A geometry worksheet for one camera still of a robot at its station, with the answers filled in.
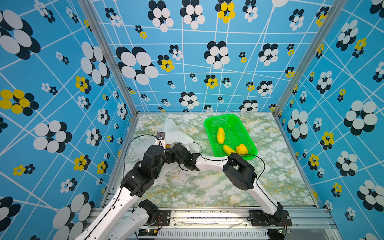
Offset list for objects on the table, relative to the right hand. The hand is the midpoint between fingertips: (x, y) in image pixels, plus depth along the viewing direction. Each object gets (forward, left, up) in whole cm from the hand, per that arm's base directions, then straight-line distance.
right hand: (165, 154), depth 91 cm
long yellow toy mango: (+15, -36, -2) cm, 39 cm away
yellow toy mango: (+4, -39, -2) cm, 40 cm away
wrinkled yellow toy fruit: (+3, -47, +1) cm, 47 cm away
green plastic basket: (+20, -47, -5) cm, 51 cm away
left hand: (-6, -5, +20) cm, 22 cm away
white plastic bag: (0, -8, +19) cm, 21 cm away
